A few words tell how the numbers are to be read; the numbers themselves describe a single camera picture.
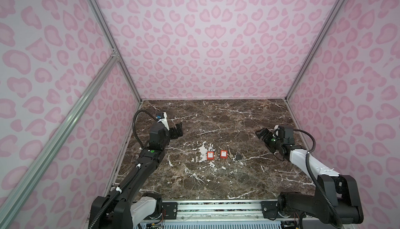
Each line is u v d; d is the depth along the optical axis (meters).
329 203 0.39
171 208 0.73
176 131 0.75
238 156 0.91
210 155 0.90
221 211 0.75
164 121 0.73
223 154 0.90
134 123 0.57
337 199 0.41
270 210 0.73
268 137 0.80
